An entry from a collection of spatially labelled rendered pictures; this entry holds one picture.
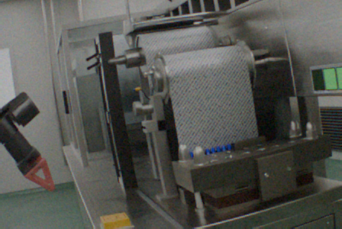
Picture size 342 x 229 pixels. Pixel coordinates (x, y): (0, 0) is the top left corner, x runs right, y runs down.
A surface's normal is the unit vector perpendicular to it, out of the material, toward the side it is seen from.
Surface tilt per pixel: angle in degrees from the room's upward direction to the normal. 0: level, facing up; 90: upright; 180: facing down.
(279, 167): 90
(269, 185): 90
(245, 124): 90
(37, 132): 90
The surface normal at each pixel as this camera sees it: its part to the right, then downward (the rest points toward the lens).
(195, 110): 0.34, 0.00
